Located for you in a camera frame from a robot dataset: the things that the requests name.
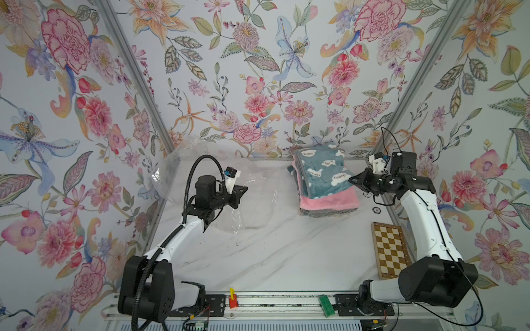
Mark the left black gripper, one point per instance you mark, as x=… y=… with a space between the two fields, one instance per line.
x=236 y=197

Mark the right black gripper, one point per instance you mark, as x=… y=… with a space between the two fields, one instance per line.
x=365 y=177

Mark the pink blanket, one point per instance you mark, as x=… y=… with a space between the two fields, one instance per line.
x=331 y=200

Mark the clear plastic vacuum bag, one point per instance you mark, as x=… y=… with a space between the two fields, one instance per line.
x=197 y=175

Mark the grey fuzzy blanket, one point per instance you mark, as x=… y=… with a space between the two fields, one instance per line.
x=327 y=213

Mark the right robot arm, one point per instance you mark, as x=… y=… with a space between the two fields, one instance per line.
x=439 y=276

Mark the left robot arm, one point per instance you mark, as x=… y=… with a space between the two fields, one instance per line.
x=149 y=289

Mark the wooden chessboard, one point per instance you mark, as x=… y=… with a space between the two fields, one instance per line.
x=391 y=253

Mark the red yellow clamp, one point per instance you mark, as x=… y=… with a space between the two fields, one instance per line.
x=233 y=302

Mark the green block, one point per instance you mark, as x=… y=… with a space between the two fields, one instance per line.
x=326 y=306

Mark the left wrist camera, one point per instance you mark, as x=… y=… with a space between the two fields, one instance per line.
x=231 y=176

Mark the left aluminium corner post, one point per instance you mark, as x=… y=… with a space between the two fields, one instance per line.
x=124 y=47

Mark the aluminium corner post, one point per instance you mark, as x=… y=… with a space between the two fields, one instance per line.
x=124 y=47
x=453 y=16

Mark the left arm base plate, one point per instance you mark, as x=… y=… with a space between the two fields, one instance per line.
x=211 y=305

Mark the aluminium front rail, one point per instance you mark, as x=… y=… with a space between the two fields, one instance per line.
x=305 y=305

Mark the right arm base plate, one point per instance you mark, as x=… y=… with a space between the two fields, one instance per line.
x=348 y=305

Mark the right aluminium corner post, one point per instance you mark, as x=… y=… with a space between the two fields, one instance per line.
x=453 y=16

